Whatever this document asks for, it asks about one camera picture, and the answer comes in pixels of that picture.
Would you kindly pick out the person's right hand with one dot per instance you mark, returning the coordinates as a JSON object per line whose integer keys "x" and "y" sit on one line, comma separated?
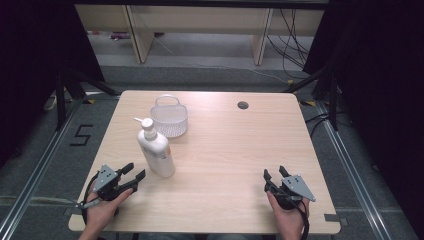
{"x": 288, "y": 221}

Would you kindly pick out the person's left hand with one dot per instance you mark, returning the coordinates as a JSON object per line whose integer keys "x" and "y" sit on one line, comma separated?
{"x": 101, "y": 211}

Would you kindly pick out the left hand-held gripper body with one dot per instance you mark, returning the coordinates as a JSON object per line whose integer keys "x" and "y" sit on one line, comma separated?
{"x": 106, "y": 176}

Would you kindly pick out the beige wooden desk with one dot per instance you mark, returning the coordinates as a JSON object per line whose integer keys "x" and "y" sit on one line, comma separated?
{"x": 200, "y": 18}

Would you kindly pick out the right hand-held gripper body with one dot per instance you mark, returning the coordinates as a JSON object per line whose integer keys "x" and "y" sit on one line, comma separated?
{"x": 295, "y": 186}

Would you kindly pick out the white pump bottle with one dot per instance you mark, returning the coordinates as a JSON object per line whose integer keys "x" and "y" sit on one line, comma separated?
{"x": 156, "y": 150}

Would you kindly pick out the yellow floor tape mark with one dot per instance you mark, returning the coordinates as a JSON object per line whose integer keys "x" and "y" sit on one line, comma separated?
{"x": 310, "y": 103}
{"x": 290, "y": 82}

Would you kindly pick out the black metal stand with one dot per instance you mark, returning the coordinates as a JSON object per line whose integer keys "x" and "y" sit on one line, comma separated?
{"x": 61, "y": 100}
{"x": 332, "y": 100}

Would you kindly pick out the dark tape strip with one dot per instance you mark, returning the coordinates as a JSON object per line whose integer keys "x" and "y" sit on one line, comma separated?
{"x": 71, "y": 211}
{"x": 335, "y": 218}

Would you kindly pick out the pink items under desk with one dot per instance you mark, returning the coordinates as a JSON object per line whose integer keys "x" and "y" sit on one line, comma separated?
{"x": 118, "y": 35}

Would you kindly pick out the clear plastic basket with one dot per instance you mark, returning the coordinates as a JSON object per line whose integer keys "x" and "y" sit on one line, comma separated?
{"x": 173, "y": 128}

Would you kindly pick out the metal floor rail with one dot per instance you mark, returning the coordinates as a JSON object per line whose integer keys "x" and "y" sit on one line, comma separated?
{"x": 36, "y": 166}
{"x": 350, "y": 166}

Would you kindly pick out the dark curtain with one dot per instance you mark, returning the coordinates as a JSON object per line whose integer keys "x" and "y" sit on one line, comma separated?
{"x": 33, "y": 66}
{"x": 383, "y": 83}

